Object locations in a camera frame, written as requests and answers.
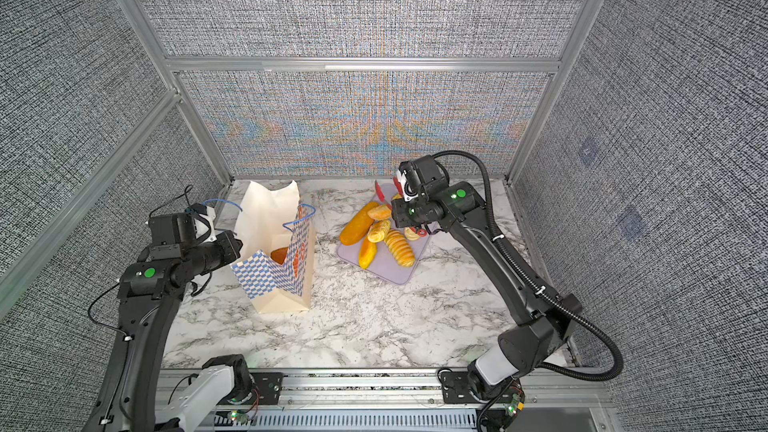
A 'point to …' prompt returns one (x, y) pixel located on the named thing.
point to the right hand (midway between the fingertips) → (402, 209)
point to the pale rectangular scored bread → (410, 234)
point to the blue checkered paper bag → (269, 219)
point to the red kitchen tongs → (421, 232)
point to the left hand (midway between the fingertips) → (242, 240)
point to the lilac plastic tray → (384, 264)
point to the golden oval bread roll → (379, 212)
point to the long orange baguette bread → (357, 226)
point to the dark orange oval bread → (279, 254)
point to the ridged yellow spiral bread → (399, 248)
